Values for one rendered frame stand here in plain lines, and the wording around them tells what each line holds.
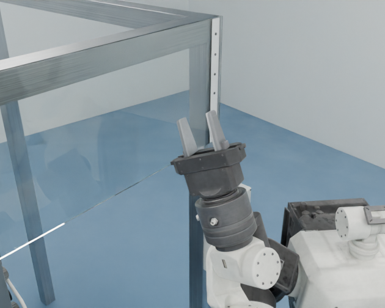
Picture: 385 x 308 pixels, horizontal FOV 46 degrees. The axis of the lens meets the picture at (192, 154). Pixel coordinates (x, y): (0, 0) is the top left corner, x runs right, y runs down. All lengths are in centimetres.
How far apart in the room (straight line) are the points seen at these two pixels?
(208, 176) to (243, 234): 11
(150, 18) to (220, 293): 77
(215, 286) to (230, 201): 17
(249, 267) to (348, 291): 31
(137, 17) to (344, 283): 86
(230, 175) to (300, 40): 375
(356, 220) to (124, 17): 84
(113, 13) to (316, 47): 309
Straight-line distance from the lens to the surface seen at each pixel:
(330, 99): 432
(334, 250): 103
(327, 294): 98
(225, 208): 71
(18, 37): 451
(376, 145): 419
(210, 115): 70
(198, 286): 159
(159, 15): 126
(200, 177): 72
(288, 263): 98
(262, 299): 94
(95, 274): 290
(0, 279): 105
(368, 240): 100
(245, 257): 74
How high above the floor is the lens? 191
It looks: 28 degrees down
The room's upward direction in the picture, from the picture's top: straight up
